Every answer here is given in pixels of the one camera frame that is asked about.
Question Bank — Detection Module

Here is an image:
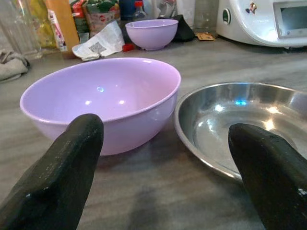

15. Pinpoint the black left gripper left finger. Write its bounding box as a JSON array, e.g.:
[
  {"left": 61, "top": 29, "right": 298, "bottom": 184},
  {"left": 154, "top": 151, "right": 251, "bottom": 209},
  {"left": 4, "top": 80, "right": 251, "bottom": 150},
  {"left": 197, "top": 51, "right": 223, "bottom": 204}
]
[{"left": 0, "top": 113, "right": 105, "bottom": 230}]

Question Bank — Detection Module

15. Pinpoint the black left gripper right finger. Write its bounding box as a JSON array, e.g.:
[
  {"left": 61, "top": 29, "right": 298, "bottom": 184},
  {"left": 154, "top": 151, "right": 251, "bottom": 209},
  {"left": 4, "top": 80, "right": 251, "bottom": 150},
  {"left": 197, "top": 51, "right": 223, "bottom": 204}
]
[{"left": 227, "top": 123, "right": 307, "bottom": 230}]

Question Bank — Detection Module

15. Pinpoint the white kitchen appliance with screen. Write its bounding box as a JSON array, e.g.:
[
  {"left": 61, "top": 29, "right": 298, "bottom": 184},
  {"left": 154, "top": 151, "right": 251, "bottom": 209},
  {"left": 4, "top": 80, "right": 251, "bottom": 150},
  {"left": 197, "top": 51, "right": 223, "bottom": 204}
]
[{"left": 215, "top": 0, "right": 307, "bottom": 48}]

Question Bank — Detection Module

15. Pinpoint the clear ribbed glass vessel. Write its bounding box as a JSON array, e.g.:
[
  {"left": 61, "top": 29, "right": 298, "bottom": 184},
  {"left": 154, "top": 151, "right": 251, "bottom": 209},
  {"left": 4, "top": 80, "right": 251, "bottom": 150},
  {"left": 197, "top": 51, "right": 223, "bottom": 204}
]
[{"left": 0, "top": 0, "right": 43, "bottom": 59}]

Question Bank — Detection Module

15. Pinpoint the brown paper tag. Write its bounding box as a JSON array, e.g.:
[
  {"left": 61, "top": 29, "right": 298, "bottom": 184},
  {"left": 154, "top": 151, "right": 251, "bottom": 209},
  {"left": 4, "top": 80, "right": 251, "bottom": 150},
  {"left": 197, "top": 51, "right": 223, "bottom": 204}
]
[{"left": 194, "top": 32, "right": 216, "bottom": 42}]

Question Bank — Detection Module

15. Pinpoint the clear glass jar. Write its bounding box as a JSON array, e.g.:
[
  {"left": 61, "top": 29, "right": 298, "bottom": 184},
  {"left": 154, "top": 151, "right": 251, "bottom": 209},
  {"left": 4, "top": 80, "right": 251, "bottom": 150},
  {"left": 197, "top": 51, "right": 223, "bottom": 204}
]
[{"left": 193, "top": 0, "right": 220, "bottom": 38}]

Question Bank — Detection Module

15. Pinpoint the stainless steel plate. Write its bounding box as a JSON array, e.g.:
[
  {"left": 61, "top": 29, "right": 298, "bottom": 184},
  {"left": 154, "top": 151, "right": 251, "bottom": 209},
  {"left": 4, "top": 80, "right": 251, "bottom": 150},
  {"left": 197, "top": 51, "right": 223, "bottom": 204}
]
[{"left": 174, "top": 82, "right": 307, "bottom": 183}]

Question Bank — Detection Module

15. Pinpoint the cardboard box with red label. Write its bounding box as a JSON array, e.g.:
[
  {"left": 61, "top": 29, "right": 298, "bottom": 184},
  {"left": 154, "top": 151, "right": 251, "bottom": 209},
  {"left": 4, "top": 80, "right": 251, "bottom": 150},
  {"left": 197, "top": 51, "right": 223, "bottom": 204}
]
[{"left": 83, "top": 0, "right": 120, "bottom": 38}]

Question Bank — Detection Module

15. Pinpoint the grey crumpled cloth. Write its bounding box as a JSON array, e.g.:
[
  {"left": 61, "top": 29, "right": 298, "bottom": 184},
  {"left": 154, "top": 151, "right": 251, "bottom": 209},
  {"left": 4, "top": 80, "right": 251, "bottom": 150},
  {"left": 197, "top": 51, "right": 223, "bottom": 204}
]
[{"left": 0, "top": 49, "right": 31, "bottom": 82}]

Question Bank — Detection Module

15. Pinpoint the lilac plastic bowl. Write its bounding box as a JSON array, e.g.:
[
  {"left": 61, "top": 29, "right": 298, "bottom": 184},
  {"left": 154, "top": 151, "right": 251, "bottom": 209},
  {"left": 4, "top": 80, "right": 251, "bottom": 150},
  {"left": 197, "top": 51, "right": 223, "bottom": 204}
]
[
  {"left": 125, "top": 19, "right": 179, "bottom": 51},
  {"left": 19, "top": 57, "right": 182, "bottom": 156}
]

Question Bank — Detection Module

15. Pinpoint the pink and white packet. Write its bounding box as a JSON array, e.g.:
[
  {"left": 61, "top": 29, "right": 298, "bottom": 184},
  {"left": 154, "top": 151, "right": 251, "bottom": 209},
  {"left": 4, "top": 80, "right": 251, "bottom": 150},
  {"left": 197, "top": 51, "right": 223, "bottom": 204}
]
[{"left": 47, "top": 9, "right": 68, "bottom": 52}]

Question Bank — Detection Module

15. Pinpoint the black fabric pouch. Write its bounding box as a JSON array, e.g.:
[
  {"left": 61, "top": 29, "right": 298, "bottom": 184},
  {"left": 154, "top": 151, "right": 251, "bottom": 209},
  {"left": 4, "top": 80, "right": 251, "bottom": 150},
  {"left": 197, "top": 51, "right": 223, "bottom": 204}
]
[{"left": 171, "top": 14, "right": 196, "bottom": 43}]

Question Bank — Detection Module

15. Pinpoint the dark blue bottle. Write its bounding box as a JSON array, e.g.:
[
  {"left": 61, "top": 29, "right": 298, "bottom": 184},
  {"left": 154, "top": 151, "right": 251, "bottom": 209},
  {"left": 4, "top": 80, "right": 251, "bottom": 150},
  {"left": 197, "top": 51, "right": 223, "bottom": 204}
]
[{"left": 118, "top": 0, "right": 137, "bottom": 21}]

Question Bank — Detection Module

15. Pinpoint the clear bottle with red cap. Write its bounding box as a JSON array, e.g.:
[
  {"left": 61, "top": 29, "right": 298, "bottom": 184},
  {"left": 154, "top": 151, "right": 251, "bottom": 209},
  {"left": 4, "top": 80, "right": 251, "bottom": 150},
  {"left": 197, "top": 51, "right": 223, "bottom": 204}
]
[{"left": 133, "top": 1, "right": 147, "bottom": 22}]

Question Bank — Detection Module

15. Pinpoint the yellow plastic packet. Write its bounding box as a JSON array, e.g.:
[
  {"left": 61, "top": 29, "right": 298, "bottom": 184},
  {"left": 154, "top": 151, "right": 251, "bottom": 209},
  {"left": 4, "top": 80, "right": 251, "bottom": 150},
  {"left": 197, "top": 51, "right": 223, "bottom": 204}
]
[{"left": 28, "top": 0, "right": 57, "bottom": 48}]

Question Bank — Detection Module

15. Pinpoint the white printed paper sheet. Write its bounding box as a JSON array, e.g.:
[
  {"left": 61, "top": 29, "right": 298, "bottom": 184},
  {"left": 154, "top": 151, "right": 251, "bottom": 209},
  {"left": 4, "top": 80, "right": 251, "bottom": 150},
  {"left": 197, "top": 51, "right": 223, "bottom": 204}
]
[{"left": 71, "top": 20, "right": 125, "bottom": 61}]

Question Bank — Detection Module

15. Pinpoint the red and green package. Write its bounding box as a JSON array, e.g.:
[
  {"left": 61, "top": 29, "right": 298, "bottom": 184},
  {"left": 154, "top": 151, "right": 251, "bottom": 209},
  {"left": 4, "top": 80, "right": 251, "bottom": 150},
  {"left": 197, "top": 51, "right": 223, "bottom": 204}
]
[{"left": 71, "top": 0, "right": 91, "bottom": 34}]

